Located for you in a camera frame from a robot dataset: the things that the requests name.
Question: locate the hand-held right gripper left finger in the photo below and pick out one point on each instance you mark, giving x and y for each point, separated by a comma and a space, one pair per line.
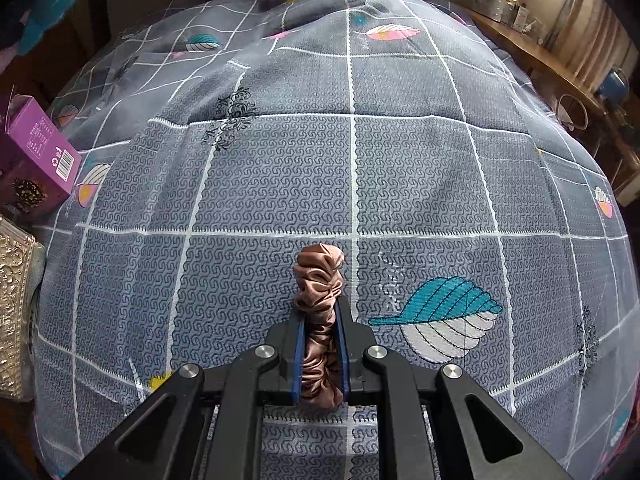
299, 360

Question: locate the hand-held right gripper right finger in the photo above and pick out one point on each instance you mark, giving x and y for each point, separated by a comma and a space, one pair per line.
342, 355

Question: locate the brown satin scrunchie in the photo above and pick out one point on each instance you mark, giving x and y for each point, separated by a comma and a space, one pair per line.
320, 280

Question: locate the grey checked leaf-print quilt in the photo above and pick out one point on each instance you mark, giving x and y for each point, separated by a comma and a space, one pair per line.
400, 185

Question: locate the gold embossed tissue box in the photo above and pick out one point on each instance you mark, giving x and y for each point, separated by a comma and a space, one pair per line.
15, 285

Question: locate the purple cardboard box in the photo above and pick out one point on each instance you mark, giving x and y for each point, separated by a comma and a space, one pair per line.
40, 140

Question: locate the wooden desk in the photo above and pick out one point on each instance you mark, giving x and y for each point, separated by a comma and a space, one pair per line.
540, 55

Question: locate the blue chair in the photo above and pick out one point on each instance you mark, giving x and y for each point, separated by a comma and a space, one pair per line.
612, 85

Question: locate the beige striped curtain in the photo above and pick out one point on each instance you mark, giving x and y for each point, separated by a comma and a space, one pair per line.
585, 35

